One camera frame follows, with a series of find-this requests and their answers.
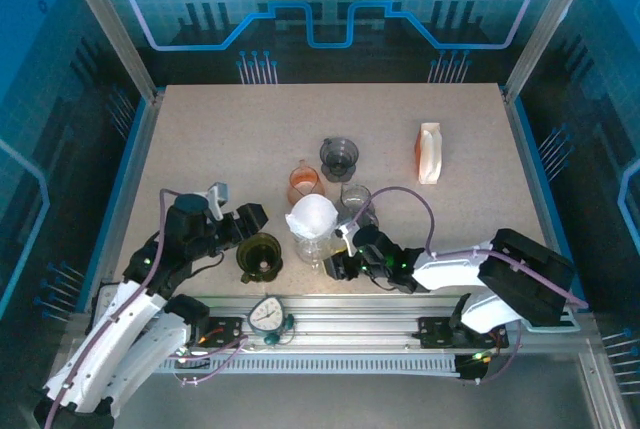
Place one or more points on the white coffee filter pack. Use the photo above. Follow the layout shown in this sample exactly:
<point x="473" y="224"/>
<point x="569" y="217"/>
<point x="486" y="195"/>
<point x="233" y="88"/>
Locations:
<point x="430" y="154"/>

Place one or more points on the teal alarm clock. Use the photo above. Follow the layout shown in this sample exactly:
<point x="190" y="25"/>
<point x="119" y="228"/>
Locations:
<point x="265" y="316"/>

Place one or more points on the aluminium mounting rail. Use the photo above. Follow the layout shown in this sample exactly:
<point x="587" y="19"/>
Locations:
<point x="350" y="319"/>

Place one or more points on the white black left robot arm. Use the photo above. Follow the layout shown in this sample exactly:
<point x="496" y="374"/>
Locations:
<point x="135" y="319"/>

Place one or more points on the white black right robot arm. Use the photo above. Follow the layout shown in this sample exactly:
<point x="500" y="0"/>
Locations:
<point x="450" y="269"/>

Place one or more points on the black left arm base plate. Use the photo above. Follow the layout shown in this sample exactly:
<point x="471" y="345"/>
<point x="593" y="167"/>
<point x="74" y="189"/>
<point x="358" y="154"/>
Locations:
<point x="230" y="331"/>

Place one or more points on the clear plastic coffee dripper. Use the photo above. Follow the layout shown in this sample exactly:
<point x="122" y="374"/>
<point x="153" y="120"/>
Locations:
<point x="312" y="251"/>

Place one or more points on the aluminium frame side rail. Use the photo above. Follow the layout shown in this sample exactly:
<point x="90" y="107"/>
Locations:
<point x="135" y="174"/>
<point x="530" y="174"/>

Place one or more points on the aluminium frame post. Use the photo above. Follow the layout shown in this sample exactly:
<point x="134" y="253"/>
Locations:
<point x="550" y="24"/>
<point x="110" y="29"/>

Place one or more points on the orange coffee dripper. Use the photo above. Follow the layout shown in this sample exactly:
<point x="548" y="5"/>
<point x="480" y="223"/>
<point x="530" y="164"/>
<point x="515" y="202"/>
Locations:
<point x="302" y="181"/>

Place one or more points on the dark grey coffee dripper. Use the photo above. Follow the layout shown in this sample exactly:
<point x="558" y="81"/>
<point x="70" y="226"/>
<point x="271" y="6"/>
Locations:
<point x="340" y="151"/>

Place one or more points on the olive green coffee dripper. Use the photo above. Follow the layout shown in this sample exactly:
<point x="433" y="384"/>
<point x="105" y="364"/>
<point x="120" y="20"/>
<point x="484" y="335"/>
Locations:
<point x="260" y="254"/>

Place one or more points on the white paper coffee filter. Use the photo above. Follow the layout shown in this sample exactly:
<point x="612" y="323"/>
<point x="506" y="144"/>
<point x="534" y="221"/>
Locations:
<point x="312" y="214"/>

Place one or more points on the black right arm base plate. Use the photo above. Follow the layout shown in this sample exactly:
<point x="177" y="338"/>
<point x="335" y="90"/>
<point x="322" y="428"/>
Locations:
<point x="435" y="331"/>

